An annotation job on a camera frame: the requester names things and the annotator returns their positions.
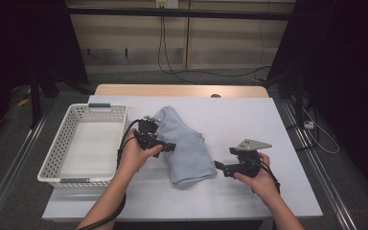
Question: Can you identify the metal floor rail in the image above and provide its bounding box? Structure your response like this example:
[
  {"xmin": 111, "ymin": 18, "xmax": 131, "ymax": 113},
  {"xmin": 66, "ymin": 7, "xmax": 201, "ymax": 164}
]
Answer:
[
  {"xmin": 0, "ymin": 95, "xmax": 58, "ymax": 230},
  {"xmin": 281, "ymin": 97, "xmax": 360, "ymax": 230}
]

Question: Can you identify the person's right hand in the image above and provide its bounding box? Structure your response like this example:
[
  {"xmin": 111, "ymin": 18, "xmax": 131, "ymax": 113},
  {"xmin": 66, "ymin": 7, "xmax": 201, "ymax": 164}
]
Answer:
[{"xmin": 234, "ymin": 152, "xmax": 281, "ymax": 206}]

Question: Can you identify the black curtain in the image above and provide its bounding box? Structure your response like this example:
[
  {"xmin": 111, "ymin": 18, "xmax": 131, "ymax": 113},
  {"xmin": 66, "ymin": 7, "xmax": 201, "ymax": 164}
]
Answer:
[
  {"xmin": 0, "ymin": 0, "xmax": 90, "ymax": 148},
  {"xmin": 266, "ymin": 0, "xmax": 368, "ymax": 205}
]

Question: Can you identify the white table board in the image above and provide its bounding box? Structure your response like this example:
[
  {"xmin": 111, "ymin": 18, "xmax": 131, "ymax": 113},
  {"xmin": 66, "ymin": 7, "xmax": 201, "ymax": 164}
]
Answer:
[{"xmin": 41, "ymin": 95, "xmax": 324, "ymax": 222}]

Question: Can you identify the white wall socket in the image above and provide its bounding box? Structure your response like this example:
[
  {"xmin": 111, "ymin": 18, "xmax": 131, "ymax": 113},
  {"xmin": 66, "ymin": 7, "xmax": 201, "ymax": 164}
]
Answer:
[{"xmin": 155, "ymin": 0, "xmax": 180, "ymax": 10}]

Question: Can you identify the right hand-held gripper cable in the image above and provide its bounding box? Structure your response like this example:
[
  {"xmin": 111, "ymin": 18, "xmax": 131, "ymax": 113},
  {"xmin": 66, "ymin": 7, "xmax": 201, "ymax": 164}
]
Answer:
[{"xmin": 258, "ymin": 159, "xmax": 282, "ymax": 195}]

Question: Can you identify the black wall cable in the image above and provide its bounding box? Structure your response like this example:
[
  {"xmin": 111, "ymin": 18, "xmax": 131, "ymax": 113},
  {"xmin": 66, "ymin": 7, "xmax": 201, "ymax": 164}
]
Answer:
[
  {"xmin": 162, "ymin": 15, "xmax": 272, "ymax": 79},
  {"xmin": 157, "ymin": 15, "xmax": 199, "ymax": 85}
]

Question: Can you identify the long desk with dark edge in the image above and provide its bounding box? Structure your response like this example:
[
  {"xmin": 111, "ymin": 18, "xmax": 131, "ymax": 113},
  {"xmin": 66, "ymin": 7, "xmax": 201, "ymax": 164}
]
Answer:
[{"xmin": 66, "ymin": 7, "xmax": 296, "ymax": 22}]

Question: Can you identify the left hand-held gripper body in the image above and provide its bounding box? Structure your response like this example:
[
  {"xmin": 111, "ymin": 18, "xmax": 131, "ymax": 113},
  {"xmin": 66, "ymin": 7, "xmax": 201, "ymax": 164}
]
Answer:
[{"xmin": 134, "ymin": 115, "xmax": 166, "ymax": 151}]

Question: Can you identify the white perforated plastic basket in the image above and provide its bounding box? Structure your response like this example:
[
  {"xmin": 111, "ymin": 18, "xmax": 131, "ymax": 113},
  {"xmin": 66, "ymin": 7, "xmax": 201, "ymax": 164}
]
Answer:
[{"xmin": 37, "ymin": 103, "xmax": 129, "ymax": 190}]

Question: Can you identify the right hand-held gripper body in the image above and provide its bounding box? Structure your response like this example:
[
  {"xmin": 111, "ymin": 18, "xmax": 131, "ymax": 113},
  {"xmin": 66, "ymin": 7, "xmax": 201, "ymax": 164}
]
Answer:
[{"xmin": 223, "ymin": 138, "xmax": 273, "ymax": 179}]

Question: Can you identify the wooden table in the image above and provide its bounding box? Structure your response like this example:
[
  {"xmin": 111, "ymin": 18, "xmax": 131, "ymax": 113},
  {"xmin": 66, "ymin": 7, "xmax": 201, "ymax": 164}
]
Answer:
[{"xmin": 94, "ymin": 83, "xmax": 270, "ymax": 99}]

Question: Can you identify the white floor cable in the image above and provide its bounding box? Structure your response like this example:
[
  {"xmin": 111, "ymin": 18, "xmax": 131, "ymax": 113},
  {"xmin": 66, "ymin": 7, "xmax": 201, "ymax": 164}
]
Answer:
[{"xmin": 301, "ymin": 106, "xmax": 341, "ymax": 155}]

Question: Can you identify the person's left hand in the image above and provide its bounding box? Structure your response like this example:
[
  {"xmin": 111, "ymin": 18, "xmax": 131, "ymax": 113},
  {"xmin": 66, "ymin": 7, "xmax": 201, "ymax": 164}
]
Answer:
[{"xmin": 116, "ymin": 127, "xmax": 165, "ymax": 173}]

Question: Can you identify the light blue tank top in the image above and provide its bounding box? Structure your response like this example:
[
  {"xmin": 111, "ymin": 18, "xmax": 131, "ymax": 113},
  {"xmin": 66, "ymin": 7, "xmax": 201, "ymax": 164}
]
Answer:
[{"xmin": 152, "ymin": 104, "xmax": 219, "ymax": 190}]

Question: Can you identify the thin dark wall cable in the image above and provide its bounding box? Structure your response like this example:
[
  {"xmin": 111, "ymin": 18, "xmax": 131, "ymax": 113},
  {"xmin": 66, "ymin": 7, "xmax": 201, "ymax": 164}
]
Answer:
[{"xmin": 258, "ymin": 18, "xmax": 268, "ymax": 81}]

